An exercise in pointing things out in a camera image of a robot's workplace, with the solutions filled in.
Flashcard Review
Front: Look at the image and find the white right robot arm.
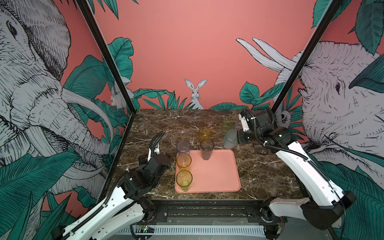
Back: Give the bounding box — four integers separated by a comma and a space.
237, 108, 357, 230

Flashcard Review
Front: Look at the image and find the pink tray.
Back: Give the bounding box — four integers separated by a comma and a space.
175, 150, 241, 194

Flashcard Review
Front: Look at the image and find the short yellow glass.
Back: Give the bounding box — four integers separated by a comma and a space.
199, 127, 212, 141

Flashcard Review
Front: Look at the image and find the clear blue tall glass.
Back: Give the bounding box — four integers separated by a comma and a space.
177, 141, 191, 155

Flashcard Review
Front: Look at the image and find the black corner post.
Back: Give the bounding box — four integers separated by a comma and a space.
272, 0, 343, 114
76, 0, 136, 115

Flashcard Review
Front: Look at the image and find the black front rail base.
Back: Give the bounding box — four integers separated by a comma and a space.
74, 199, 340, 240

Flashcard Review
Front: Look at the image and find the dark smoky glass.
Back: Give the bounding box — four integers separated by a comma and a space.
200, 139, 215, 160

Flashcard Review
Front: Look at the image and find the black left corner post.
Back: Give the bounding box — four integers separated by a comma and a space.
76, 0, 136, 115

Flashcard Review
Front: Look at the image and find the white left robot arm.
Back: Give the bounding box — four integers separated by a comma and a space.
51, 131, 171, 240

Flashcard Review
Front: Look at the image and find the frosted teal glass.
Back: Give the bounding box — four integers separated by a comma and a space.
223, 129, 239, 149

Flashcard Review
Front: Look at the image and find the white perforated strip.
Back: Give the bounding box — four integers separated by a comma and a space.
134, 225, 266, 237

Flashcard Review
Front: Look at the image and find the black right corner post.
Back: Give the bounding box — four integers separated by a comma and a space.
272, 0, 343, 114

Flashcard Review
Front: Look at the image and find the green glass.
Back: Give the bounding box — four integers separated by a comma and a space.
176, 170, 193, 192
222, 117, 235, 132

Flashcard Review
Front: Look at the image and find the tall yellow glass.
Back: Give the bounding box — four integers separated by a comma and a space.
176, 154, 192, 171

